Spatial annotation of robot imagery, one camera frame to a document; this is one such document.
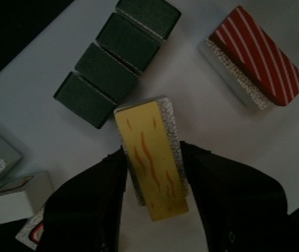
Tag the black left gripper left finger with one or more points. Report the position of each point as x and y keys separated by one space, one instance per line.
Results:
x=84 y=203

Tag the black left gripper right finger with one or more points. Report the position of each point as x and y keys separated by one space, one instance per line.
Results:
x=239 y=203

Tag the yellow egg sushi toy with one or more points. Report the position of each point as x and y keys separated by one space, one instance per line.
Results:
x=153 y=154

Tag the red centred sushi roll toy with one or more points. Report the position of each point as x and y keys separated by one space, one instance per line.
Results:
x=33 y=229

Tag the white block sushi toy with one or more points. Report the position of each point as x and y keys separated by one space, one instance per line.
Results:
x=14 y=200

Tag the white sushi serving board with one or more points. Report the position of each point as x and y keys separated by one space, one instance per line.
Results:
x=208 y=131

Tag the red striped tuna sushi toy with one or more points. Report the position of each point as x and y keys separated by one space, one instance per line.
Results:
x=262 y=55

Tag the dark green maki roll toy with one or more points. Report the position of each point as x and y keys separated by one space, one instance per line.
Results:
x=105 y=72
x=128 y=42
x=84 y=100
x=149 y=14

